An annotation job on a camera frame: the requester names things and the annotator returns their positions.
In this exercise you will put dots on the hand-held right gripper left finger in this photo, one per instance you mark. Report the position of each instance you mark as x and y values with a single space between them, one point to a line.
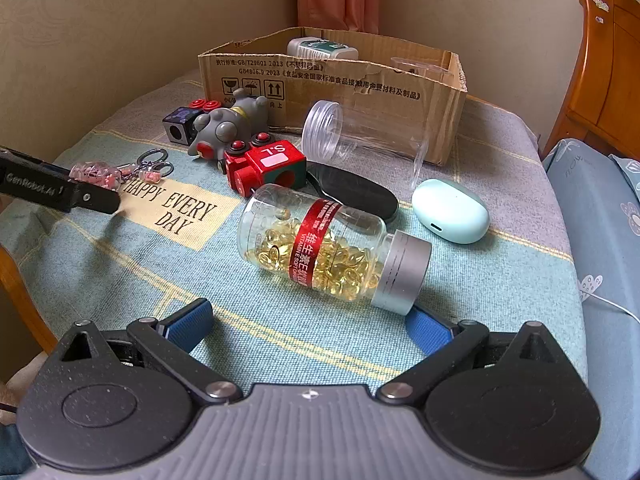
187 325

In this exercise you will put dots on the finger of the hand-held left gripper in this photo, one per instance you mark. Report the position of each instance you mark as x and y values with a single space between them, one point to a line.
30 161
40 185

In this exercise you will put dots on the wide clear plastic jar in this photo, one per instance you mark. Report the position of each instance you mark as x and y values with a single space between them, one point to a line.
417 67

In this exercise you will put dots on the long clear plastic jar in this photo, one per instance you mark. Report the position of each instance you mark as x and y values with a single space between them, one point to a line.
370 135

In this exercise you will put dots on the brown cardboard box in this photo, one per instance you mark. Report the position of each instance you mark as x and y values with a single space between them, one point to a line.
345 95

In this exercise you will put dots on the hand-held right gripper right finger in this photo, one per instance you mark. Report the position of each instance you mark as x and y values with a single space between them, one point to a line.
425 330

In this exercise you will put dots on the blue checked tablecloth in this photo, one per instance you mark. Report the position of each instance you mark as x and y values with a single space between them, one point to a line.
150 270

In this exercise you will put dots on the mint green earbuds case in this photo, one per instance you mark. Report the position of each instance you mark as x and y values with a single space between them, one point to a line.
450 210

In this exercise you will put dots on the grey animal toy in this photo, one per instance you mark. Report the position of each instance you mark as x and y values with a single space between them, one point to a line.
225 127

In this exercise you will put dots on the glass bottle of yellow capsules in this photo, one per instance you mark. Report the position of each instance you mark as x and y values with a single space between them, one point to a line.
325 250

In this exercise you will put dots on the blue floral bedding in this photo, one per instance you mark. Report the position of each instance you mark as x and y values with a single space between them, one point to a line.
595 240

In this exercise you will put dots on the white green-labelled box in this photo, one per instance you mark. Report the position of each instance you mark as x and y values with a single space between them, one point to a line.
320 49

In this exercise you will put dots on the black oval case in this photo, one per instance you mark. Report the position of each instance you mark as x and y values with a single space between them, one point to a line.
355 190

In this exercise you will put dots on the wooden bed headboard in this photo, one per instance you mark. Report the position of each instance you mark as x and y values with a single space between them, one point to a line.
605 90

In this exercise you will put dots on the dark blue cube toy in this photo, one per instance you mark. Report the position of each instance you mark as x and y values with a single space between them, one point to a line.
177 122

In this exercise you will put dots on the red cube toy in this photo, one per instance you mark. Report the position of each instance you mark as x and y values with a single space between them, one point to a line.
265 165

